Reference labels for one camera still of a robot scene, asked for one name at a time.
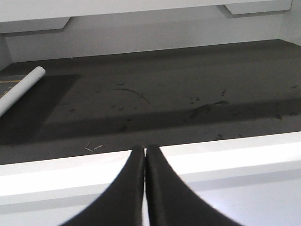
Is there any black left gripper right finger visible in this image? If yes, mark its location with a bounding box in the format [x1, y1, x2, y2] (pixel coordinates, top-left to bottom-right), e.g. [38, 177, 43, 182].
[146, 145, 238, 226]

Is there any white pipe at left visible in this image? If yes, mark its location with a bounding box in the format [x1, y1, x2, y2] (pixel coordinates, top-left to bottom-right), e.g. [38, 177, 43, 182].
[0, 66, 46, 116]

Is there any white fume hood sash frame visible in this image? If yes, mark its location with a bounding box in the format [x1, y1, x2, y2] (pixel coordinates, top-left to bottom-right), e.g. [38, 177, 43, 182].
[0, 0, 292, 34]

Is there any white base cabinet with doors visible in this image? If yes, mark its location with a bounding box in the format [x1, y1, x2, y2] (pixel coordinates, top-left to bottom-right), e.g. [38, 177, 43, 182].
[0, 132, 301, 226]

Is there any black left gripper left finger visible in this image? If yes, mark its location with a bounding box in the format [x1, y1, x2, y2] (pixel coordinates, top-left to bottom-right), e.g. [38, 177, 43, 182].
[63, 146, 144, 226]

